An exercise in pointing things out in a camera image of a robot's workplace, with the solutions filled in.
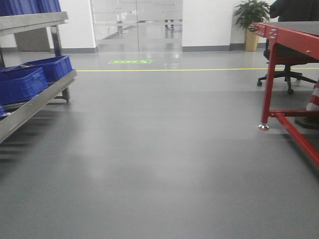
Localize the green floor sticker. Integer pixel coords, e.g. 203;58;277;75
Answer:
109;60;152;64

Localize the blue crate on rack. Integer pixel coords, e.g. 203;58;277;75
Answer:
20;55;73;84
0;68;48;105

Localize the glass door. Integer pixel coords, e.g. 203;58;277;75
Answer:
91;0;183;52

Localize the red metal table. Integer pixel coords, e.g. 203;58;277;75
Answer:
251;21;319;165

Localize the black office chair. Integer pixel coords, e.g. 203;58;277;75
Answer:
257;39;317;95

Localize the seated person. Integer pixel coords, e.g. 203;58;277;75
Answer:
270;0;319;22

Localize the blue crate rear on rack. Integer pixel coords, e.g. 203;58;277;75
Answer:
20;55;73;84

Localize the potted green plant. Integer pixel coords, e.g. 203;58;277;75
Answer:
234;0;270;51

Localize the steel rack left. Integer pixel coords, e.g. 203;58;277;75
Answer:
0;11;77;141

